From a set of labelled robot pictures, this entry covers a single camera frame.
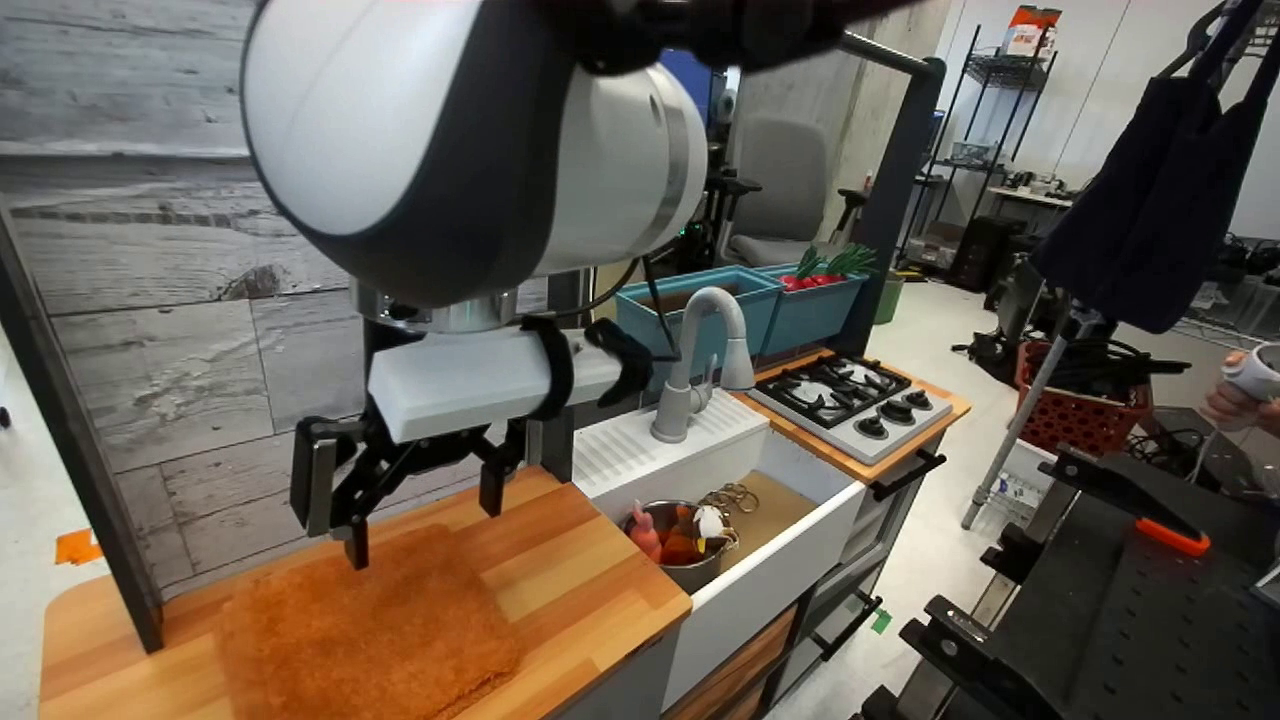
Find white tripod leg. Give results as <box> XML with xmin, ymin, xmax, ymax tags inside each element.
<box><xmin>961</xmin><ymin>310</ymin><xmax>1076</xmax><ymax>531</ymax></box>

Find black hanging bag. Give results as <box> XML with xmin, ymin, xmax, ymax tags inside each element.
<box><xmin>1035</xmin><ymin>0</ymin><xmax>1280</xmax><ymax>335</ymax></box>

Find orange floor tape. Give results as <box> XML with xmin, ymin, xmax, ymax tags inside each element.
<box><xmin>51</xmin><ymin>526</ymin><xmax>102</xmax><ymax>569</ymax></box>

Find bunch of metal rings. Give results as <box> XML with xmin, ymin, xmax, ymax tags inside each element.
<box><xmin>718</xmin><ymin>481</ymin><xmax>771</xmax><ymax>523</ymax></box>

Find red plastic crate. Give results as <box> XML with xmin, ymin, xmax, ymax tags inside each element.
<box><xmin>1013</xmin><ymin>333</ymin><xmax>1150</xmax><ymax>465</ymax></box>

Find salmon pink plush toy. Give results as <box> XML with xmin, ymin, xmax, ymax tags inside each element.
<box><xmin>625</xmin><ymin>505</ymin><xmax>667</xmax><ymax>564</ymax></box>

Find black metal frame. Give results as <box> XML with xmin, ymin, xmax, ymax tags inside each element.
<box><xmin>0</xmin><ymin>0</ymin><xmax>949</xmax><ymax>657</ymax></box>

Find teal planter box with vegetables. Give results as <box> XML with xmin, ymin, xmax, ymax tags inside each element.
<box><xmin>745</xmin><ymin>258</ymin><xmax>870</xmax><ymax>358</ymax></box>

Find orange plush toy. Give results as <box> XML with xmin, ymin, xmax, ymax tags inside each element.
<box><xmin>653</xmin><ymin>523</ymin><xmax>710</xmax><ymax>571</ymax></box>

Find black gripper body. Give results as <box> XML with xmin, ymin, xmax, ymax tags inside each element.
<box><xmin>355</xmin><ymin>402</ymin><xmax>530</xmax><ymax>490</ymax></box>

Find stainless steel pot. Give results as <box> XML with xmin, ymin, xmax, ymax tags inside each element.
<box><xmin>618</xmin><ymin>495</ymin><xmax>735</xmax><ymax>596</ymax></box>

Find grey wood backsplash panel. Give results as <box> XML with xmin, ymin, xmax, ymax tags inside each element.
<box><xmin>0</xmin><ymin>0</ymin><xmax>555</xmax><ymax>596</ymax></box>

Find grey metal mount bracket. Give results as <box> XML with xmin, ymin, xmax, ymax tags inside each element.
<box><xmin>287</xmin><ymin>412</ymin><xmax>344</xmax><ymax>540</ymax></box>

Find person hand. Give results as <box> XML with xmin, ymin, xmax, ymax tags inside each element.
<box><xmin>1199</xmin><ymin>376</ymin><xmax>1280</xmax><ymax>438</ymax></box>

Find grey toy faucet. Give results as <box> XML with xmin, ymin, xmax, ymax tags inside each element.
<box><xmin>646</xmin><ymin>285</ymin><xmax>758</xmax><ymax>447</ymax></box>

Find orange handled tool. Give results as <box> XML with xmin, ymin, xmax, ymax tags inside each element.
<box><xmin>1132</xmin><ymin>513</ymin><xmax>1214</xmax><ymax>559</ymax></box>

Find black drawer handle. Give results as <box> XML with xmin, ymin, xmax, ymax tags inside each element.
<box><xmin>866</xmin><ymin>447</ymin><xmax>952</xmax><ymax>505</ymax></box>
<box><xmin>812</xmin><ymin>586</ymin><xmax>889</xmax><ymax>663</ymax></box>

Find white sink basin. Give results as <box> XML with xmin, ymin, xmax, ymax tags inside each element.
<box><xmin>573</xmin><ymin>391</ymin><xmax>870</xmax><ymax>714</ymax></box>

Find grey toy gas stove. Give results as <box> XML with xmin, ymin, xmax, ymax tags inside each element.
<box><xmin>750</xmin><ymin>353</ymin><xmax>954</xmax><ymax>467</ymax></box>

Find black wire shelf rack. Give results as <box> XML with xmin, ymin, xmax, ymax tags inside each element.
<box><xmin>917</xmin><ymin>14</ymin><xmax>1071</xmax><ymax>273</ymax></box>

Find orange box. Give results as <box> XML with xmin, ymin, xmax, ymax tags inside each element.
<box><xmin>1003</xmin><ymin>0</ymin><xmax>1064</xmax><ymax>59</ymax></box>

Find empty teal planter box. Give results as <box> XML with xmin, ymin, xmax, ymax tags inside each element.
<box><xmin>612</xmin><ymin>269</ymin><xmax>784</xmax><ymax>400</ymax></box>

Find red toy vegetable green leaves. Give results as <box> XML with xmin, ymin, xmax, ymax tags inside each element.
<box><xmin>784</xmin><ymin>235</ymin><xmax>882</xmax><ymax>297</ymax></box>

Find grey office chair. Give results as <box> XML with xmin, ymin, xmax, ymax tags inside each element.
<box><xmin>727</xmin><ymin>114</ymin><xmax>836</xmax><ymax>273</ymax></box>

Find orange terry towel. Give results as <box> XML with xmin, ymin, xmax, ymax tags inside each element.
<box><xmin>217</xmin><ymin>523</ymin><xmax>523</xmax><ymax>720</ymax></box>

